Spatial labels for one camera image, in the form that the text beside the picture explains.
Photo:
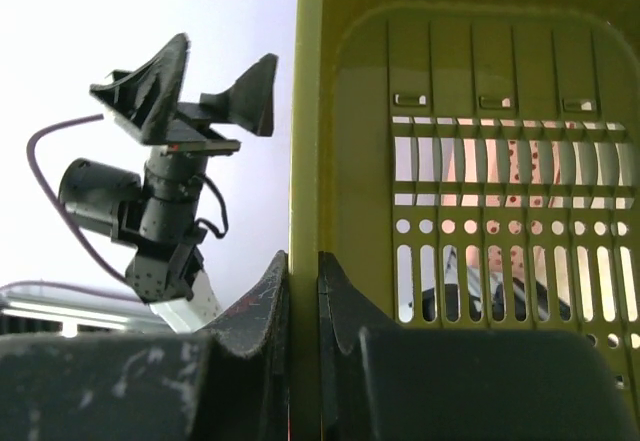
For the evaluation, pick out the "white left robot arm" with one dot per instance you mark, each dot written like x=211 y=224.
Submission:
x=192 y=123

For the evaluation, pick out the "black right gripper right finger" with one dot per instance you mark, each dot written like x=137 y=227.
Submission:
x=381 y=381

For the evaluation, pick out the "pink perforated basket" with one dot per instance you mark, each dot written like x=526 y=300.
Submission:
x=533 y=221

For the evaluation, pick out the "aluminium base extrusion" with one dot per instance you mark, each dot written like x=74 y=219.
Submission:
x=88 y=316

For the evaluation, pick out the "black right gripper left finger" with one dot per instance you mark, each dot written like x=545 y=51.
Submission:
x=227 y=381

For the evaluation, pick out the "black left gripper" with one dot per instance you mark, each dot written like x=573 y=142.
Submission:
x=155 y=212

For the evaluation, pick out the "green plastic tub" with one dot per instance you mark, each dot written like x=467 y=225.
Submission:
x=375 y=81

